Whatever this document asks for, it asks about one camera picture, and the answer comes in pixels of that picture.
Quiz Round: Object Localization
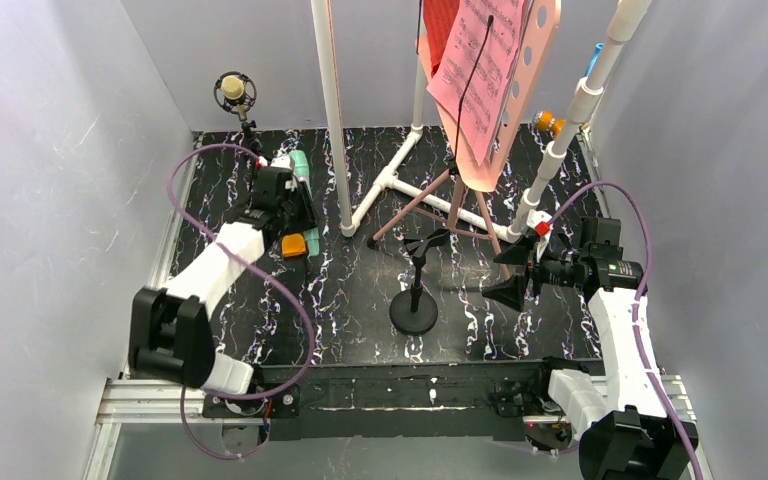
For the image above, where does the orange microphone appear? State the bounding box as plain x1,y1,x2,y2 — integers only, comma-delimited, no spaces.
533,110,566,138

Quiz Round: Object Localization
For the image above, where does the pink music stand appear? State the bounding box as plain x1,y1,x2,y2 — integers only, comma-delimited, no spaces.
367,1,562,253

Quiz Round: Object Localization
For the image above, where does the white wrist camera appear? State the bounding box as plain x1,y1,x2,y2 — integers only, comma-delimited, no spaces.
256,154,295,171
526,210,552,261

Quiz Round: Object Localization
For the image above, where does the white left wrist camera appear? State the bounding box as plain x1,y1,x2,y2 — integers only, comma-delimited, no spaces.
256,154,295,171

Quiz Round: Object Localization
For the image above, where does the orange tape measure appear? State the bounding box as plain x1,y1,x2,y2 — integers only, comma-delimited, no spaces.
280,233,308,258

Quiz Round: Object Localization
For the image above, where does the pink sheet music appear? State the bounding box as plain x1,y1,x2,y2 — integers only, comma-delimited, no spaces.
427,0,530,163

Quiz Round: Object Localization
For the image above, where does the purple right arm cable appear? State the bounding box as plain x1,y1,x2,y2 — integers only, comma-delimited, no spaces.
549,180,707,480

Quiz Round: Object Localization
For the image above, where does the red folder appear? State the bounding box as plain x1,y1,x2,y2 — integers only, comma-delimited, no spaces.
423,0,460,76

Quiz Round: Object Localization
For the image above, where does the white PVC pipe frame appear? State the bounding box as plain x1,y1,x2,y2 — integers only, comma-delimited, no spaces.
298,1,618,238

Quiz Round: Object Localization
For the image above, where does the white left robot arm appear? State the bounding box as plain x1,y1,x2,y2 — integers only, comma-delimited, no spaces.
128,155,317,399

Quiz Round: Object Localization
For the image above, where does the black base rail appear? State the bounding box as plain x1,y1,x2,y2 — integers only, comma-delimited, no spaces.
270,360,559,441

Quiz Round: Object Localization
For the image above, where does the black round-base mic stand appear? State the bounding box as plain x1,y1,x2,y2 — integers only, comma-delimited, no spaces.
389,228,451,336

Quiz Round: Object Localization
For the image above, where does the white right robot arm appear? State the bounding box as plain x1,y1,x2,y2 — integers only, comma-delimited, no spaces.
482,211,699,479

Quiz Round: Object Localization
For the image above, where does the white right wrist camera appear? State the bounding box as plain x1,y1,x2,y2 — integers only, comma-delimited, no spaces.
526,210,552,261

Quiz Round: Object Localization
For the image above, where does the blue tube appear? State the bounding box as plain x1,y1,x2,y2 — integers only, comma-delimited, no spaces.
585,42,604,76

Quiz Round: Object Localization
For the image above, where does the black tripod shock mount stand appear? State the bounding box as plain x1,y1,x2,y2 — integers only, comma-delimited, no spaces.
213,71,264,170

